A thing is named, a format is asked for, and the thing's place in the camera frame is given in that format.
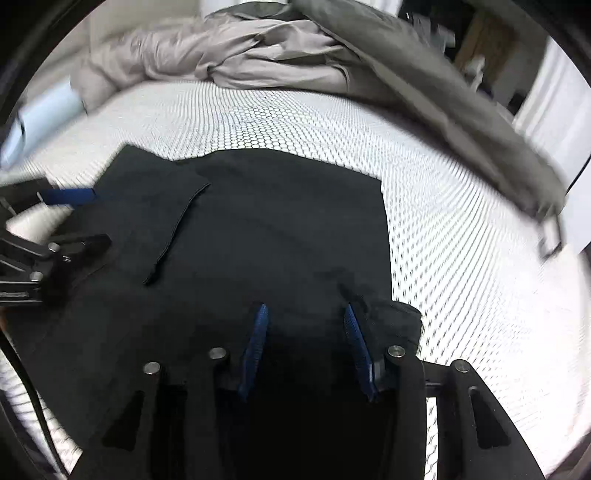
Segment white chair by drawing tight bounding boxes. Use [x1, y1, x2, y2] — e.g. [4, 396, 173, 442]
[464, 55, 488, 86]

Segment white patterned bed mattress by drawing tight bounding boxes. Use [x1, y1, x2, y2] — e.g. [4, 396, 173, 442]
[0, 78, 591, 480]

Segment dark grey duvet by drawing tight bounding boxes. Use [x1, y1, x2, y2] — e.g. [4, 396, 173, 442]
[203, 0, 570, 259]

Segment black cable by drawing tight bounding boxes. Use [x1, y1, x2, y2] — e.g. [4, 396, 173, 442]
[0, 332, 62, 478]

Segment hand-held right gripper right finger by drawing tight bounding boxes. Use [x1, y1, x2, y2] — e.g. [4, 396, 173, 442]
[343, 302, 546, 480]

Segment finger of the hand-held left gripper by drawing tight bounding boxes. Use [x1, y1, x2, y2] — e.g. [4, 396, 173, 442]
[0, 226, 112, 308]
[0, 178, 99, 217]

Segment light grey blanket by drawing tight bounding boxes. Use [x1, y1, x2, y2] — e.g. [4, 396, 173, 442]
[74, 18, 356, 109]

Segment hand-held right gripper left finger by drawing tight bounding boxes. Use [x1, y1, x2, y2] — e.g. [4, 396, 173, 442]
[69, 302, 271, 480]

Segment light blue pillow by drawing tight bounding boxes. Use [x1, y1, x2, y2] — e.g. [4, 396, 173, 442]
[0, 80, 88, 171]

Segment black pants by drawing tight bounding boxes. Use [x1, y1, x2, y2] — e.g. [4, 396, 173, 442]
[4, 144, 423, 480]

